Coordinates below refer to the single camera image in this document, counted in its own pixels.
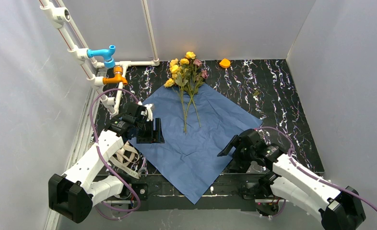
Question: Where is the orange plastic piece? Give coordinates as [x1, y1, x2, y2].
[219, 58, 231, 69]

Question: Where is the white pvc pipe frame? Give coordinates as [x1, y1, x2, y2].
[38, 0, 161, 119]

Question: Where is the orange plastic tap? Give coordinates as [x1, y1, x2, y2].
[102, 66, 128, 85]

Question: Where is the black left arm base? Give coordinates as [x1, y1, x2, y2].
[110, 181, 149, 218]

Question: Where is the aluminium extrusion frame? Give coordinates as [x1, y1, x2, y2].
[44, 68, 113, 230]

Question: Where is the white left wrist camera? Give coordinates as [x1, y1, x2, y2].
[141, 103, 154, 122]

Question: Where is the yellow fake flower bunch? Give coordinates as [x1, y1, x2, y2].
[164, 51, 196, 133]

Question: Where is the brown pink fake flower bunch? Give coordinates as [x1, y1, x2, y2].
[187, 59, 209, 127]

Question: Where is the blue plastic tap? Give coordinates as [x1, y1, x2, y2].
[87, 45, 116, 69]

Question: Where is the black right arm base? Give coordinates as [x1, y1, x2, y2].
[238, 183, 286, 219]

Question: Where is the small fallen dry leaf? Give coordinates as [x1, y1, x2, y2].
[253, 89, 260, 97]

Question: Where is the silver open-end wrench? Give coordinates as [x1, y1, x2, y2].
[138, 157, 148, 177]

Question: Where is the cream printed ribbon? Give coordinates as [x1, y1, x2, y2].
[109, 141, 140, 179]

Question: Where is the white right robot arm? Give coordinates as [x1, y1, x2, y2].
[218, 129, 366, 230]

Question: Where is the blue wrapping paper sheet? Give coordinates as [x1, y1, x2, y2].
[131, 85, 262, 204]

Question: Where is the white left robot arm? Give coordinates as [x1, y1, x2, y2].
[48, 102, 165, 223]

